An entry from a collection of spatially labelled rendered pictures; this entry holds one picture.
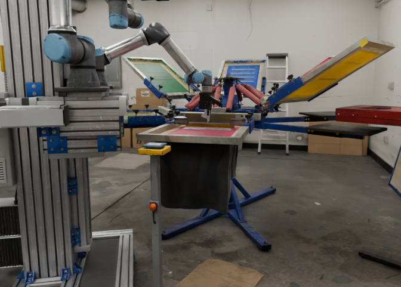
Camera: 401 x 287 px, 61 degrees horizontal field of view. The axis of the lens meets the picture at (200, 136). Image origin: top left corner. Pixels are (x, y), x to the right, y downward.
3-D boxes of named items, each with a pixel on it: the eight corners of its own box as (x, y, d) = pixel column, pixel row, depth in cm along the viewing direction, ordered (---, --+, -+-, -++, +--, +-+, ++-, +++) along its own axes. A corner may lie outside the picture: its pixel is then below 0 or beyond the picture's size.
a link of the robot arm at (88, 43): (101, 66, 167) (99, 37, 164) (85, 65, 154) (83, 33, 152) (79, 66, 170) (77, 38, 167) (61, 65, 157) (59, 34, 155)
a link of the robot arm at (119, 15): (135, 30, 147) (134, 3, 145) (123, 26, 136) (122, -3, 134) (119, 30, 149) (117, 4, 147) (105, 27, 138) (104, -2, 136)
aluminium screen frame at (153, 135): (239, 145, 182) (240, 138, 182) (137, 140, 196) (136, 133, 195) (252, 126, 258) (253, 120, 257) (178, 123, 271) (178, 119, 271)
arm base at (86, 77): (64, 87, 155) (62, 64, 154) (70, 86, 170) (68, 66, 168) (98, 87, 158) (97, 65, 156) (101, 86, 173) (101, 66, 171)
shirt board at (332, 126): (387, 138, 252) (388, 127, 251) (369, 145, 224) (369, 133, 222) (241, 123, 343) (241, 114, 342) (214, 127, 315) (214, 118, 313)
